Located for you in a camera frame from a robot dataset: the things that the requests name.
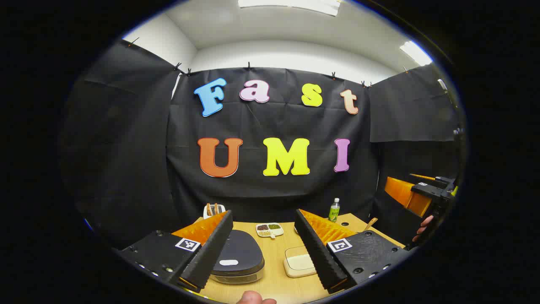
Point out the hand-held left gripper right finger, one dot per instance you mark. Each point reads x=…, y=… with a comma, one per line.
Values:
x=316, y=253

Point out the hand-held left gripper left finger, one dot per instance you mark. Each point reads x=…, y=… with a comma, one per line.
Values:
x=211, y=253

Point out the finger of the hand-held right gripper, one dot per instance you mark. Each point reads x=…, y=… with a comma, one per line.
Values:
x=403, y=192

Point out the cream tray of rice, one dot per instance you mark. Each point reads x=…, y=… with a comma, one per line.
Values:
x=300, y=262

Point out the black rice cooker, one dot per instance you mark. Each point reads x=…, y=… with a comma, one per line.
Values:
x=242, y=251

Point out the wooden spoon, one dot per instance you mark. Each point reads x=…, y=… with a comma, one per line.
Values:
x=371, y=223

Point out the white toaster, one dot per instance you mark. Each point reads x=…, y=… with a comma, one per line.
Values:
x=213, y=216

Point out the green label drink bottle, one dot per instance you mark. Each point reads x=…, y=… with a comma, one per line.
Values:
x=334, y=213

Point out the white divided grain dish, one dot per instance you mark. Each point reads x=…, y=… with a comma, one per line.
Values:
x=270, y=230

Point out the black backdrop cloth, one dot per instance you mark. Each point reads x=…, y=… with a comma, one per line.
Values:
x=261, y=185

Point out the ceiling light panel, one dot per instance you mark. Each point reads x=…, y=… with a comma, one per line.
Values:
x=291, y=5
x=415, y=52

